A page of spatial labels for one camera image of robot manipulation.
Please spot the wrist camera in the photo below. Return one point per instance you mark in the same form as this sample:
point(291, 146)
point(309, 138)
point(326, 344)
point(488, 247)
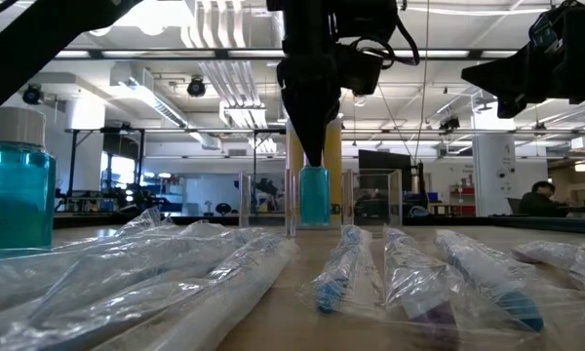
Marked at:
point(546, 31)
point(363, 70)

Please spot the white ceiling air duct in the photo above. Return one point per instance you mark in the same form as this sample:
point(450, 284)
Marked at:
point(148, 97)

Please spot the black aluminium table frame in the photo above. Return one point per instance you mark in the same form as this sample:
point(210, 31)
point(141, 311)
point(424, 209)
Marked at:
point(468, 222)

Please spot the white round pillar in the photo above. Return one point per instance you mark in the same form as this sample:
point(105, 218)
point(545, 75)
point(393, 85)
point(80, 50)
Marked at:
point(492, 170)

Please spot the black computer monitor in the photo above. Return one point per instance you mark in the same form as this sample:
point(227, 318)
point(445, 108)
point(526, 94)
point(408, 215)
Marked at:
point(385, 158)

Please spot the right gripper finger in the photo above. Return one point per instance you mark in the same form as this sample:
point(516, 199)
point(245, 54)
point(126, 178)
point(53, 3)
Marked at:
point(507, 75)

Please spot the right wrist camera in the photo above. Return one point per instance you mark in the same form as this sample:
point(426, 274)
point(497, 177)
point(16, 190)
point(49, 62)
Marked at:
point(546, 31)

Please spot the clear acrylic organizer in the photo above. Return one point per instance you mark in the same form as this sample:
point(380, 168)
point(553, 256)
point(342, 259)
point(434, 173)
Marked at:
point(290, 205)

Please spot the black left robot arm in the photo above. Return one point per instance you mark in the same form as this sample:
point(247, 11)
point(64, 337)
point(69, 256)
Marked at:
point(39, 34)

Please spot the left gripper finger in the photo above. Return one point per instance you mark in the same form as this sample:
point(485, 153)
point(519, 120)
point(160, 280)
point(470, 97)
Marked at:
point(314, 131)

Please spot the yellow white wipes canister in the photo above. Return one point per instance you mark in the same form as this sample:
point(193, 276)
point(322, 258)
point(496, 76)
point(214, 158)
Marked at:
point(334, 161)

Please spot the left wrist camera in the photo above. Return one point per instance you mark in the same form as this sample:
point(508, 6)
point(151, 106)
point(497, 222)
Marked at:
point(363, 70)

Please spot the overhead light bar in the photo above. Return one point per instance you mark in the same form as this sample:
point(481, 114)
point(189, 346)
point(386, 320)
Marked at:
point(253, 53)

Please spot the person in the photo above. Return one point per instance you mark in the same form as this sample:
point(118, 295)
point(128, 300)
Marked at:
point(541, 202)

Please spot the black tall workstation frame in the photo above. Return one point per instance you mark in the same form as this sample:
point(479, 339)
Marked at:
point(72, 170)

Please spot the red storage shelf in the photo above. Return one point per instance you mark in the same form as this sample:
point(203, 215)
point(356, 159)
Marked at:
point(468, 209)

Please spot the blue mouthwash bottle white cap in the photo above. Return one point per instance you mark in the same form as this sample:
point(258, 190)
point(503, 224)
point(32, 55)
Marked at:
point(17, 195)
point(315, 195)

